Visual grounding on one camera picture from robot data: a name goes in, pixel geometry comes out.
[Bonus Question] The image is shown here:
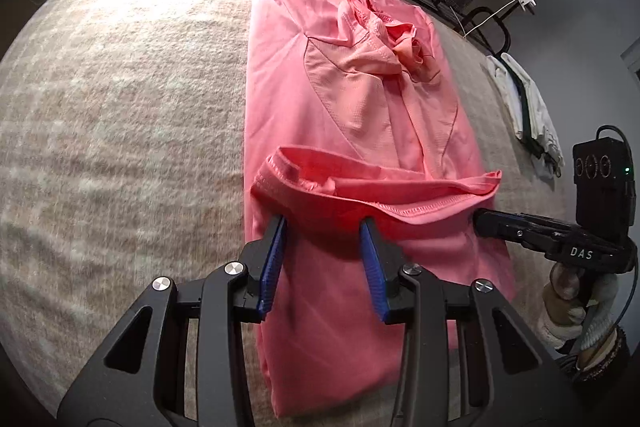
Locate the pink t-shirt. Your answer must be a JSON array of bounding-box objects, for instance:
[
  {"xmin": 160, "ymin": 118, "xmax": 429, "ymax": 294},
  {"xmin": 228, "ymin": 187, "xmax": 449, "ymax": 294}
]
[{"xmin": 244, "ymin": 0, "xmax": 514, "ymax": 417}]

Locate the right gloved hand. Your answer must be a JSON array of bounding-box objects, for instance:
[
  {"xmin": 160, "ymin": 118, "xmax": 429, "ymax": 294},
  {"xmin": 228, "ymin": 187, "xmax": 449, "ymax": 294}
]
[{"xmin": 537, "ymin": 263, "xmax": 620, "ymax": 355}]

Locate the white folded garment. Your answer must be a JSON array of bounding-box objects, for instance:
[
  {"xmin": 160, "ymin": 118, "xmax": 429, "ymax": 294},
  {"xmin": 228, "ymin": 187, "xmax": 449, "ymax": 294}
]
[{"xmin": 486, "ymin": 53, "xmax": 565, "ymax": 180}]

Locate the beige plaid blanket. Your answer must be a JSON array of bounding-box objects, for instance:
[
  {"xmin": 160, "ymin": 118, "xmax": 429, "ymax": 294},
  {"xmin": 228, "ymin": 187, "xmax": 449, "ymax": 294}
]
[{"xmin": 0, "ymin": 0, "xmax": 572, "ymax": 427}]

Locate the black camera box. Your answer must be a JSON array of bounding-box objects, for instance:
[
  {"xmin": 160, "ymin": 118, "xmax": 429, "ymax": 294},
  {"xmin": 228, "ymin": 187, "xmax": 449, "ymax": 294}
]
[{"xmin": 572, "ymin": 124, "xmax": 637, "ymax": 241}]

